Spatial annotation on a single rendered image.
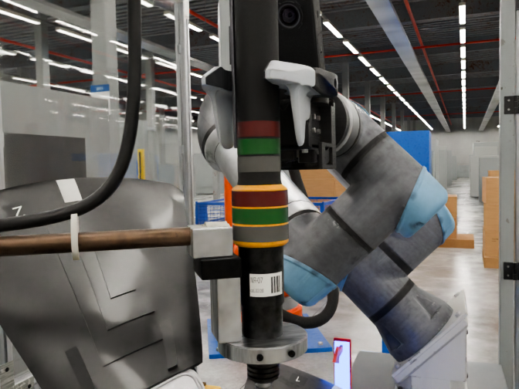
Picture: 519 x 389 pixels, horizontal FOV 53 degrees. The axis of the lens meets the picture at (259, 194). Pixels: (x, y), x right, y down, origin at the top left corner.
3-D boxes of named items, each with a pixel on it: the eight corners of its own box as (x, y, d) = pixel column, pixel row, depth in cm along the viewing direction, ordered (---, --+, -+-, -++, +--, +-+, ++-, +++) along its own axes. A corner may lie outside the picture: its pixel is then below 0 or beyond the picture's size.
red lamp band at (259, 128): (242, 136, 38) (242, 120, 38) (232, 139, 41) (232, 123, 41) (286, 136, 39) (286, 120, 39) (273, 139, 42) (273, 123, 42)
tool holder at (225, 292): (200, 373, 36) (196, 231, 35) (186, 341, 43) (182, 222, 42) (321, 358, 38) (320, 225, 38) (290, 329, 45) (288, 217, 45)
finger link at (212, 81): (208, 146, 37) (273, 150, 45) (206, 62, 37) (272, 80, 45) (174, 148, 39) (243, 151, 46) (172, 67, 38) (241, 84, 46)
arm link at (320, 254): (164, 120, 96) (273, 291, 58) (206, 76, 95) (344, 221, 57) (206, 154, 103) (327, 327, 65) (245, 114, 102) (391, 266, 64)
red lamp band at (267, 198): (239, 208, 38) (239, 191, 37) (226, 204, 42) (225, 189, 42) (296, 206, 39) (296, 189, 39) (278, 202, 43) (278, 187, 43)
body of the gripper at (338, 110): (323, 168, 44) (352, 168, 55) (321, 64, 43) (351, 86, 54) (239, 170, 46) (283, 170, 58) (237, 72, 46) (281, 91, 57)
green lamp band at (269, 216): (239, 226, 38) (239, 209, 38) (226, 221, 42) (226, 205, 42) (296, 223, 39) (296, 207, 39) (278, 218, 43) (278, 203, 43)
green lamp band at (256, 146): (242, 154, 38) (242, 137, 38) (232, 156, 41) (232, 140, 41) (286, 153, 39) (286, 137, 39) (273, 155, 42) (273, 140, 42)
